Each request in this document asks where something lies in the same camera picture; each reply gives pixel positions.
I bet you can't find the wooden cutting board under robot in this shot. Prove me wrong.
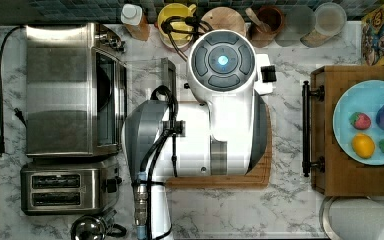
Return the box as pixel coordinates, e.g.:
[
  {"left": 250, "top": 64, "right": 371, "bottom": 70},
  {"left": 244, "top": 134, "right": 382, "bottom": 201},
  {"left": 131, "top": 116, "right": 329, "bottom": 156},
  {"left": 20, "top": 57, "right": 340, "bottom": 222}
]
[{"left": 166, "top": 99, "right": 272, "bottom": 189}]

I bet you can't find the clear-lidded jar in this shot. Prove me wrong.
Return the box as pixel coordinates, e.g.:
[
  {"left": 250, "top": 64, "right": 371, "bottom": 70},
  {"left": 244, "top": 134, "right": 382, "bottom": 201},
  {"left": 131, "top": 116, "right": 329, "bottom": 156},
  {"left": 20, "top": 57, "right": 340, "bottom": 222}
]
[{"left": 300, "top": 2, "right": 347, "bottom": 48}]

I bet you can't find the brown cup with wooden spoon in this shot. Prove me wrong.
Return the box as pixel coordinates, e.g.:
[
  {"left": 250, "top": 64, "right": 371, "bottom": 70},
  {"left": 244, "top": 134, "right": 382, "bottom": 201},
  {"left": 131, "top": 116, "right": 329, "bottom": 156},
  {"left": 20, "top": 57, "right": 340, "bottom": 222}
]
[{"left": 245, "top": 6, "right": 284, "bottom": 48}]

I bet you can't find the stainless steel toaster oven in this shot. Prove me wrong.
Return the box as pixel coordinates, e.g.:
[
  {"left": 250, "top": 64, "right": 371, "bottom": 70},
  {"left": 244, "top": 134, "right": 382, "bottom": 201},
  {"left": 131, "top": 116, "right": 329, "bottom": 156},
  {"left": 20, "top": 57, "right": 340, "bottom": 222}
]
[{"left": 26, "top": 23, "right": 126, "bottom": 158}]

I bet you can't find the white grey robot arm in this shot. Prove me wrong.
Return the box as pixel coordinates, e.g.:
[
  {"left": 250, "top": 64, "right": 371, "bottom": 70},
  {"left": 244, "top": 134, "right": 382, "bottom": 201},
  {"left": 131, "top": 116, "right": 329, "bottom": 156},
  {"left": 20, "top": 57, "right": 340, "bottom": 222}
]
[{"left": 121, "top": 30, "right": 271, "bottom": 240}]

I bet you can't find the yellow toy lemon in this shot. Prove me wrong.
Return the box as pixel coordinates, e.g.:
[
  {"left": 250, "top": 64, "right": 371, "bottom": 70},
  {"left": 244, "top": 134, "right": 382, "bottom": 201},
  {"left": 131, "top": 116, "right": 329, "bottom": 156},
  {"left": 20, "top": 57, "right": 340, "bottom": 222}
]
[{"left": 352, "top": 133, "right": 375, "bottom": 159}]

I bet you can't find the white-capped bottle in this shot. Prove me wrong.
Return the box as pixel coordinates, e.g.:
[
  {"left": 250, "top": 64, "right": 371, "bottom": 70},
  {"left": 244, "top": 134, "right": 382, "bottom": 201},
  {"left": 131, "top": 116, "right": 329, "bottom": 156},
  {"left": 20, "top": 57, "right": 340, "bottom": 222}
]
[{"left": 121, "top": 4, "right": 150, "bottom": 41}]

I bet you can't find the wooden tray with black handle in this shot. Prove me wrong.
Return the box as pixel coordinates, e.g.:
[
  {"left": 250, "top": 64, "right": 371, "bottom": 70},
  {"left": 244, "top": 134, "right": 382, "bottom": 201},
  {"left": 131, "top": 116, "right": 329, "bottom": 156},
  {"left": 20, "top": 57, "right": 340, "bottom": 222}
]
[{"left": 302, "top": 65, "right": 384, "bottom": 196}]

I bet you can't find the shiny steel kettle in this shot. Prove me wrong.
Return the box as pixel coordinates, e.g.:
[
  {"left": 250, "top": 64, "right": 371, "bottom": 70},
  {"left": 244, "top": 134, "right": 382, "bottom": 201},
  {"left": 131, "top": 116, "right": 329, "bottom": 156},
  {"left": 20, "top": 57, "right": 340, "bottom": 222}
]
[{"left": 70, "top": 209, "right": 127, "bottom": 240}]

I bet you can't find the black oven power cord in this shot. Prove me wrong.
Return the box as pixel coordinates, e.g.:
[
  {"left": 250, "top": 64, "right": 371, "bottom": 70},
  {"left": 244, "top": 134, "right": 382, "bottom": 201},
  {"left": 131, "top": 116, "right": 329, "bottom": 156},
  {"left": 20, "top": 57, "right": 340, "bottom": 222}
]
[{"left": 0, "top": 25, "right": 28, "bottom": 160}]

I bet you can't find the stainless steel two-slot toaster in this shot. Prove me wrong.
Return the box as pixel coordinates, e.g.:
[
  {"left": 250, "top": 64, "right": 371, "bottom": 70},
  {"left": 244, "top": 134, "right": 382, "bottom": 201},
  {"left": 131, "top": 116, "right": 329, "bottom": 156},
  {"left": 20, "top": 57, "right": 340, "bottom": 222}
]
[{"left": 20, "top": 157, "right": 122, "bottom": 215}]

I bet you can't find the glass oven door with handle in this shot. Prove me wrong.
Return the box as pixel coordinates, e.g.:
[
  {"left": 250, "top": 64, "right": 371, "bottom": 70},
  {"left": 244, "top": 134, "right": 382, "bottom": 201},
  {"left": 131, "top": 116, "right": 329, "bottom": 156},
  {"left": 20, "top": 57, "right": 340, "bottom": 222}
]
[{"left": 125, "top": 58, "right": 176, "bottom": 103}]

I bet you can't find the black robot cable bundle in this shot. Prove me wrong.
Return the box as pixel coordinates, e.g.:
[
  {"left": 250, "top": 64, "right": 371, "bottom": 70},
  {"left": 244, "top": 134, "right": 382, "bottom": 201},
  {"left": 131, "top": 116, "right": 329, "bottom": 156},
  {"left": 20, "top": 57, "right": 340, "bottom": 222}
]
[{"left": 139, "top": 84, "right": 180, "bottom": 240}]

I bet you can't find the upper red toy strawberry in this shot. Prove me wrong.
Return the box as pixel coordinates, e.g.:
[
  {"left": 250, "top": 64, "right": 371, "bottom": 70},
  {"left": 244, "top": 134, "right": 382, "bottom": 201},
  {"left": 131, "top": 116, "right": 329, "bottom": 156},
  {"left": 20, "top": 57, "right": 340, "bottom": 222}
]
[{"left": 349, "top": 112, "right": 371, "bottom": 130}]

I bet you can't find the yellow mug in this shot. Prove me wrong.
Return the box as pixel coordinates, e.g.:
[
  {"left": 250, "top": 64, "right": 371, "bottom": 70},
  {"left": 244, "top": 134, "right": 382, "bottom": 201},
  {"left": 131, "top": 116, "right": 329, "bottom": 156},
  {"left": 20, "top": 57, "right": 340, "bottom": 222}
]
[{"left": 157, "top": 3, "right": 196, "bottom": 48}]

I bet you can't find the round wooden board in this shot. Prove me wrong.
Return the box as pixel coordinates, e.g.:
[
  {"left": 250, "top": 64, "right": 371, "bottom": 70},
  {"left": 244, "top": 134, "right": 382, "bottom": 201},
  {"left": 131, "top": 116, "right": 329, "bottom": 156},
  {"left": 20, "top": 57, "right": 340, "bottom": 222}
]
[{"left": 202, "top": 7, "right": 246, "bottom": 36}]

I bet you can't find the grey-lidded jar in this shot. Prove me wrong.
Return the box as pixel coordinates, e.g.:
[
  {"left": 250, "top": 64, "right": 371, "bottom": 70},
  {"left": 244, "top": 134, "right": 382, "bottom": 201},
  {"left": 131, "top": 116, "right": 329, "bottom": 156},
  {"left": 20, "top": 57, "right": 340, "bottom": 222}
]
[{"left": 275, "top": 6, "right": 315, "bottom": 47}]

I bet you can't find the white round sink basin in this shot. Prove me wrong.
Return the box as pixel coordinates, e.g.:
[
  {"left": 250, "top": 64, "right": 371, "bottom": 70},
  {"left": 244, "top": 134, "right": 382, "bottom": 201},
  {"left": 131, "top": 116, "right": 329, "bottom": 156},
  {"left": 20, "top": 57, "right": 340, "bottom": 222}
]
[{"left": 320, "top": 197, "right": 384, "bottom": 240}]

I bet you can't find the light blue plate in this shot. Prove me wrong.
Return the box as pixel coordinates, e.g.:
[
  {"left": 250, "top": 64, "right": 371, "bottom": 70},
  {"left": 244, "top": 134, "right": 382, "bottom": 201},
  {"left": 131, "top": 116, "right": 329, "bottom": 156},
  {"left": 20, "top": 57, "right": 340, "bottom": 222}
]
[{"left": 332, "top": 80, "right": 384, "bottom": 165}]

